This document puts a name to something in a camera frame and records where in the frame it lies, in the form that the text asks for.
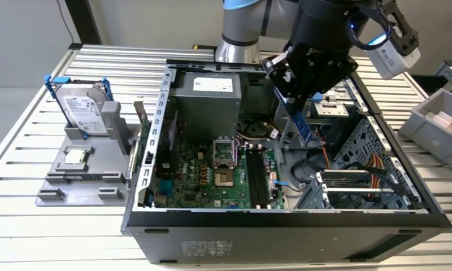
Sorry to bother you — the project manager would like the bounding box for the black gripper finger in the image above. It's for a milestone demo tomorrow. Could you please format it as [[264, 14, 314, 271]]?
[[262, 52, 298, 98], [290, 47, 358, 107]]

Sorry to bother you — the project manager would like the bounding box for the RAM memory stick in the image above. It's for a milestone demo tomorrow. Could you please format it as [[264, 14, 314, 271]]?
[[273, 84, 312, 148], [61, 174, 117, 181]]

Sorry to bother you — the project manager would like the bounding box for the black RAM slot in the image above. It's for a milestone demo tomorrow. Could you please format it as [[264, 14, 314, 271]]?
[[256, 143, 270, 209], [245, 143, 262, 209]]

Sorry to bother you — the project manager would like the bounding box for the metal drive cage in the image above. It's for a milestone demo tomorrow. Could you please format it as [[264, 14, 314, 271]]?
[[274, 70, 362, 148]]

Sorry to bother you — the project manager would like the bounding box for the grey power supply unit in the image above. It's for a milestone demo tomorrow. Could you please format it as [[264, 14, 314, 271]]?
[[169, 72, 242, 142]]

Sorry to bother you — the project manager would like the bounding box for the thin locking lever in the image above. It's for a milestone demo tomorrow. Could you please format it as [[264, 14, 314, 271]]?
[[230, 137, 238, 168]]

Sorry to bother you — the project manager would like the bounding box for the metal socket cover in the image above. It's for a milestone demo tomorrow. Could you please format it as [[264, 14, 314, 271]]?
[[212, 136, 236, 167]]

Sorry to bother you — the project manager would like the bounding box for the small white box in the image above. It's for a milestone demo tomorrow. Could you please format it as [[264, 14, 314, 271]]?
[[424, 111, 452, 128]]

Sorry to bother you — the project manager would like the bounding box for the grey plastic bin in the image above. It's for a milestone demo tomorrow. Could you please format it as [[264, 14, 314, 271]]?
[[397, 88, 452, 168]]

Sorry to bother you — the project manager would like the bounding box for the CPU socket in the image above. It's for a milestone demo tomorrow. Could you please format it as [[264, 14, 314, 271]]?
[[213, 166, 236, 187]]

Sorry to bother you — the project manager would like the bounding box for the metal disk bay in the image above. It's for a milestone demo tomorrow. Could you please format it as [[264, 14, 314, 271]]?
[[297, 169, 400, 209]]

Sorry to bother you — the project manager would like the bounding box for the green motherboard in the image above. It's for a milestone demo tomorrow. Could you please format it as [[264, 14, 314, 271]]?
[[153, 121, 286, 210]]

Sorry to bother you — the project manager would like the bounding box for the blue expansion slot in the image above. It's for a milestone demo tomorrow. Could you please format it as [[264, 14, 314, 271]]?
[[157, 180, 174, 198]]

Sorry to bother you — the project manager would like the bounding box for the hard disk in blue carrier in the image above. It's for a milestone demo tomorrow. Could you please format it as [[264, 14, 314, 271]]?
[[43, 75, 114, 139]]

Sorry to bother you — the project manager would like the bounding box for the grey parts rack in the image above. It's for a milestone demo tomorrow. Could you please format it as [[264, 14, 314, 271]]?
[[35, 101, 144, 207]]

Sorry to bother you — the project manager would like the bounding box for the black PC case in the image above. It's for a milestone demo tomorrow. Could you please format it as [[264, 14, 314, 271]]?
[[119, 58, 452, 265]]

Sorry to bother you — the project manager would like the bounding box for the silver CPU chip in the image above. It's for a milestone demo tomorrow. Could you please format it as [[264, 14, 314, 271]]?
[[63, 148, 86, 164]]

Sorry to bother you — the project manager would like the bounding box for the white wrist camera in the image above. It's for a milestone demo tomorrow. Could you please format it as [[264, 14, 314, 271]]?
[[362, 27, 422, 80]]

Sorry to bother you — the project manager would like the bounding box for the orange yellow wire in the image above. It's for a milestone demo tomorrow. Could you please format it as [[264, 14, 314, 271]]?
[[321, 140, 332, 171]]

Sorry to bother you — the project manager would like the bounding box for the black cable in case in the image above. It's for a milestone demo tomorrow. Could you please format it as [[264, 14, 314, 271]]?
[[290, 152, 322, 189]]

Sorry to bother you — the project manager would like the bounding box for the red yellow wire bundle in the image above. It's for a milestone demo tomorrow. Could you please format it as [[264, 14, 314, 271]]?
[[361, 155, 385, 200]]

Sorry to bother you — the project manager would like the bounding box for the black post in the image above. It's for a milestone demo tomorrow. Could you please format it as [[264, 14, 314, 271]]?
[[61, 0, 102, 45]]

